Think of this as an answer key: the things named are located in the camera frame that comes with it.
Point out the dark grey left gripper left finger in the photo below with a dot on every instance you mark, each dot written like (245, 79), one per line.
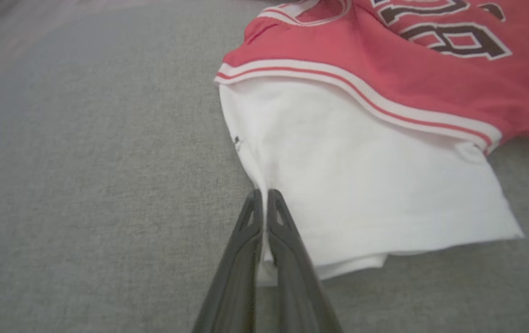
(236, 277)

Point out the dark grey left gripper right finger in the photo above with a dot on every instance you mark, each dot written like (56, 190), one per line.
(296, 286)

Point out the red jersey with white sleeves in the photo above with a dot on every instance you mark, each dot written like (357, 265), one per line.
(361, 175)

